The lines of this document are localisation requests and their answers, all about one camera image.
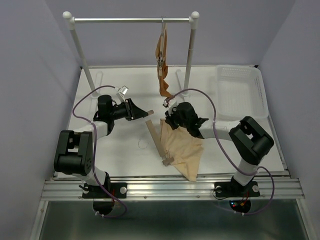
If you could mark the aluminium mounting rail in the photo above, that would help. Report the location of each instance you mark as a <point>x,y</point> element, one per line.
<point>171,188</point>

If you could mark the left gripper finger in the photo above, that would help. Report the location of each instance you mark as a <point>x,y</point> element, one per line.
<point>138,117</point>
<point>135,110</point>

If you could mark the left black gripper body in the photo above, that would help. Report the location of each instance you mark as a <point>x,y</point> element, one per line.
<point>128,109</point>

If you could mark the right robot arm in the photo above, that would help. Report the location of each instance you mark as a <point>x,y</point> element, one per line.
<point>252,142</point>

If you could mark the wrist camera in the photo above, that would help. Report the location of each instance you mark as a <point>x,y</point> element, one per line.
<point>121,92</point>
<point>170,105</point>

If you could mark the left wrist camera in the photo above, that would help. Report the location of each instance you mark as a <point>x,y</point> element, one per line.
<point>121,92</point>

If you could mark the beige underwear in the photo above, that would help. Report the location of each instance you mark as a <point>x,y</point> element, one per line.
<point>185,149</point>

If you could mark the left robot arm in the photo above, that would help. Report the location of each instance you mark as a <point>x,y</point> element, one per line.
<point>75,148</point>

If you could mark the white clothes rack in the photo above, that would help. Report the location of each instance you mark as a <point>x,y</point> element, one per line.
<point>193,21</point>

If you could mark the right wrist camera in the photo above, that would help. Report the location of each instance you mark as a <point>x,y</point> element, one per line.
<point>170,105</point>

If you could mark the brown underwear on hanger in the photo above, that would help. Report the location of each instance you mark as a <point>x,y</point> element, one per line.
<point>163,86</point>

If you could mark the white plastic basket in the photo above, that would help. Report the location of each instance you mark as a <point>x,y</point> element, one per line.
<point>240,92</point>

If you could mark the wooden clip hanger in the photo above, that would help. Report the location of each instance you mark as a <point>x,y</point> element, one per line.
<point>158,144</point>

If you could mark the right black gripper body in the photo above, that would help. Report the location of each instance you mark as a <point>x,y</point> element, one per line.
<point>174,120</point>

